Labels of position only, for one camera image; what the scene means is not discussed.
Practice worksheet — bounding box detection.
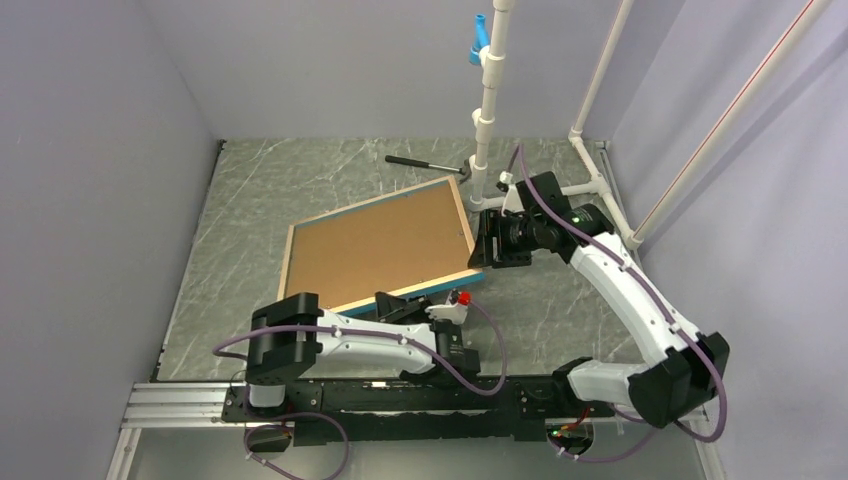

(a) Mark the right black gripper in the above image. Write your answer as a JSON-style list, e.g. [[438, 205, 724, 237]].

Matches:
[[468, 208, 544, 268]]

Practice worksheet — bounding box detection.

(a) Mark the brown cardboard backing board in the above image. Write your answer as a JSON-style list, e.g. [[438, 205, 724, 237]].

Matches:
[[284, 181, 474, 310]]

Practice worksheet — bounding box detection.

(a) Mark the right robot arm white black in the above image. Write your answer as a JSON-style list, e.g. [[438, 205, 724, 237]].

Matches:
[[468, 172, 730, 428]]

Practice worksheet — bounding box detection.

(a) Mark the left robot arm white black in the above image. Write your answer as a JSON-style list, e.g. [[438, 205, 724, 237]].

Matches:
[[246, 290, 480, 420]]

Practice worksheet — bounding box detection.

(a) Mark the white PVC pipe stand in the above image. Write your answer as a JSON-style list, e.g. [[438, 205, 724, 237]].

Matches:
[[467, 1, 830, 250]]

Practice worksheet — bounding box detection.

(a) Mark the blue pipe fitting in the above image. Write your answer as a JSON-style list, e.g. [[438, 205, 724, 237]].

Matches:
[[468, 14, 491, 68]]

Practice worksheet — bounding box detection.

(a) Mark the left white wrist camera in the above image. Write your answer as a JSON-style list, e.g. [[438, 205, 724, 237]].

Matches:
[[425, 289, 472, 325]]

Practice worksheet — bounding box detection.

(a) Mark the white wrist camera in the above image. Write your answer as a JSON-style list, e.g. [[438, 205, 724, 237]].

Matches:
[[425, 289, 472, 325], [496, 171, 524, 215]]

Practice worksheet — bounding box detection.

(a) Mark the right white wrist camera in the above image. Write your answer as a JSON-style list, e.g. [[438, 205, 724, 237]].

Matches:
[[496, 171, 524, 215]]

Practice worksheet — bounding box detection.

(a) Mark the black handled hammer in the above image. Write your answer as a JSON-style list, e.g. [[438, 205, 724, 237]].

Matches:
[[384, 155, 471, 184]]

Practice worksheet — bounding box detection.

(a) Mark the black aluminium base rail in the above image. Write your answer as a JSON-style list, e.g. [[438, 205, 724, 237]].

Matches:
[[119, 374, 704, 446]]

